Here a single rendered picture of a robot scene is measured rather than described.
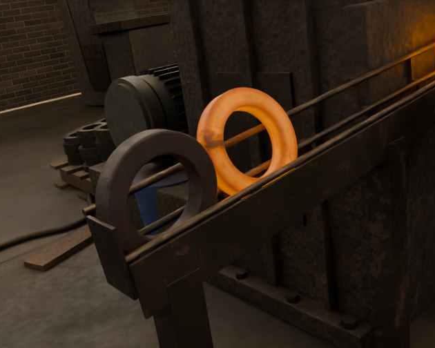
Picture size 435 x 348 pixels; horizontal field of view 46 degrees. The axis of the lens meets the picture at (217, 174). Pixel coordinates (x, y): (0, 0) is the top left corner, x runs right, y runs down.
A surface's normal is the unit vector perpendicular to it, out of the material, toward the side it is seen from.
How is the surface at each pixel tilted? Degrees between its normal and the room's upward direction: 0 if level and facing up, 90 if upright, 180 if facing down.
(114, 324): 0
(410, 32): 90
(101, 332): 0
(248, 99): 69
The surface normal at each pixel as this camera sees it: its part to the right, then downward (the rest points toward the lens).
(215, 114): 0.54, -0.18
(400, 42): 0.65, 0.15
